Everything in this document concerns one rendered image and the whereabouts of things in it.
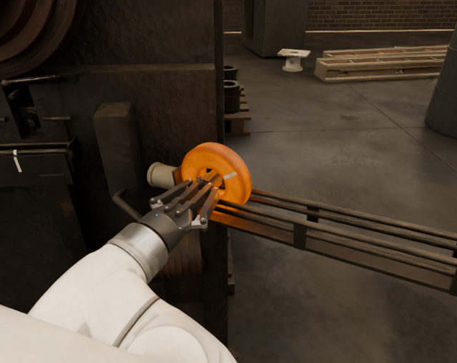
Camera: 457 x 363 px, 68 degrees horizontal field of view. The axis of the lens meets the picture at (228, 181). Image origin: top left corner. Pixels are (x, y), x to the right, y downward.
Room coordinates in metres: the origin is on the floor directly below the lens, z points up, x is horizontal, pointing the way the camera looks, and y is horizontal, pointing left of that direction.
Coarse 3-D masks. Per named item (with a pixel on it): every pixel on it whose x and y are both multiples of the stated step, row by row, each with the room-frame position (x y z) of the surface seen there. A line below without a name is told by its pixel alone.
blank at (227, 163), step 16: (208, 144) 0.60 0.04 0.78; (192, 160) 0.60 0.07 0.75; (208, 160) 0.58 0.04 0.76; (224, 160) 0.56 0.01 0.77; (240, 160) 0.57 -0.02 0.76; (192, 176) 0.60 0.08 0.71; (224, 176) 0.56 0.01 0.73; (240, 176) 0.54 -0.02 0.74; (224, 192) 0.56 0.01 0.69; (240, 192) 0.54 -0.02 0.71
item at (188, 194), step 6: (198, 180) 0.56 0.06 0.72; (192, 186) 0.55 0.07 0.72; (198, 186) 0.55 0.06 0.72; (186, 192) 0.53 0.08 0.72; (192, 192) 0.53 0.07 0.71; (174, 198) 0.50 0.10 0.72; (180, 198) 0.50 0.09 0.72; (186, 198) 0.52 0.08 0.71; (168, 204) 0.49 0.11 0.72; (174, 204) 0.49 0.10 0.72; (168, 210) 0.47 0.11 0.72
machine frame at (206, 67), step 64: (128, 0) 0.87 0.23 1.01; (192, 0) 0.88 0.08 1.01; (64, 64) 0.86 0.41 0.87; (128, 64) 0.87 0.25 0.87; (192, 64) 0.87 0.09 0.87; (0, 128) 0.79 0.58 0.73; (192, 128) 0.83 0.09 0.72; (0, 192) 0.79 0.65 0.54; (0, 256) 0.78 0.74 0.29; (64, 256) 0.80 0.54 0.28
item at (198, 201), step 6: (204, 186) 0.54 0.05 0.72; (210, 186) 0.54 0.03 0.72; (198, 192) 0.53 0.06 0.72; (204, 192) 0.52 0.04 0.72; (192, 198) 0.51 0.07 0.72; (198, 198) 0.51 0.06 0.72; (204, 198) 0.52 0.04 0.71; (186, 204) 0.49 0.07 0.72; (192, 204) 0.49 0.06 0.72; (198, 204) 0.50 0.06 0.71; (180, 210) 0.47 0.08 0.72; (192, 210) 0.49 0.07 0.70; (180, 216) 0.46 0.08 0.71; (192, 216) 0.49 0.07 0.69
